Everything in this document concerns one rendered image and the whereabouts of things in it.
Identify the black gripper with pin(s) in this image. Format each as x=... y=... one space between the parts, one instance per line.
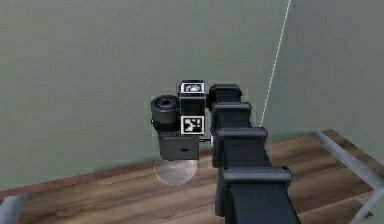
x=165 y=113

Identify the clear glass bowl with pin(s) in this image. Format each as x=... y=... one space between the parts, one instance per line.
x=175 y=171

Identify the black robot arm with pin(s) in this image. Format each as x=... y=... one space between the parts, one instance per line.
x=246 y=153

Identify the grey metal bar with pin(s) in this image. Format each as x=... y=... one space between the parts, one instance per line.
x=11 y=208

